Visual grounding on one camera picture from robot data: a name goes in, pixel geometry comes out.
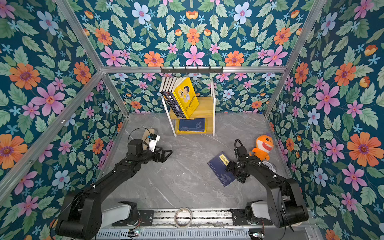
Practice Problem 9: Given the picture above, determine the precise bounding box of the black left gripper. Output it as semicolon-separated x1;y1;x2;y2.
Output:
136;145;172;165

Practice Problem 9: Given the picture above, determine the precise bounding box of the navy book small label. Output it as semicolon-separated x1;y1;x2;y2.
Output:
178;118;206;133

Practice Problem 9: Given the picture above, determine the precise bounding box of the purple old man book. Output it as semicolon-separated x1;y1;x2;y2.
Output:
169;77;186;119
161;77;179;117

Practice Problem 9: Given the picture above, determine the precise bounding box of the yellow cartoon cover book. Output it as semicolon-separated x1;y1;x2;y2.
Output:
174;77;199;119

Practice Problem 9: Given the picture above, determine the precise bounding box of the black wolf cover book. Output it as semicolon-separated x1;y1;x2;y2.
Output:
164;77;183;118

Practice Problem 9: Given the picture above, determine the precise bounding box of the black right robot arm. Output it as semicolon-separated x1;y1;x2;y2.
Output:
226;139;309;228

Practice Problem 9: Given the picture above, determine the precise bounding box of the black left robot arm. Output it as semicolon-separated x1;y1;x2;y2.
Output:
55;139;173;240

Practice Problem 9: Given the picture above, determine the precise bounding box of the white alarm clock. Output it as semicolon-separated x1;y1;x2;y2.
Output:
262;161;277;173

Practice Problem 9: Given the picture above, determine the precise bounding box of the orange shark plush toy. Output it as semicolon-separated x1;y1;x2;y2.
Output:
249;135;274;161

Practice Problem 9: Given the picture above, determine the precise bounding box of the yellow book in shelf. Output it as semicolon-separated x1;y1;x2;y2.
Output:
176;119;207;134

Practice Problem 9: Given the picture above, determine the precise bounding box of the clear tape roll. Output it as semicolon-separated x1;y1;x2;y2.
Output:
174;207;193;229

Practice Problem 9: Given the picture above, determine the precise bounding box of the black book on shelf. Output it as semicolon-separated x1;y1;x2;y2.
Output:
159;76;177;115

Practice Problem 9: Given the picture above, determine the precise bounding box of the wooden white-frame bookshelf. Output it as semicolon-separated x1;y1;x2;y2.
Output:
159;76;216;137

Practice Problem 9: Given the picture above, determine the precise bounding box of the black hook rail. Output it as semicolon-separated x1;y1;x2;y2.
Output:
160;67;224;75

